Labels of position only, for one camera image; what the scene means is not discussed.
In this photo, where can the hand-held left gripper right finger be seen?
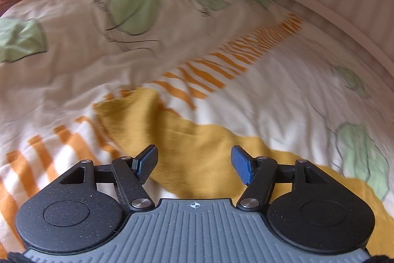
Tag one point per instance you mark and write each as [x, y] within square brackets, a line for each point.
[243, 163]

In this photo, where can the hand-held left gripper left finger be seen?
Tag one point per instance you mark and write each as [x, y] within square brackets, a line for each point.
[147, 163]

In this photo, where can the white leaf-print duvet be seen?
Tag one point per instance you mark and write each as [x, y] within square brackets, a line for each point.
[129, 65]

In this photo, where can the yellow small cloth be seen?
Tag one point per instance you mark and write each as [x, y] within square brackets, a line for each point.
[190, 155]

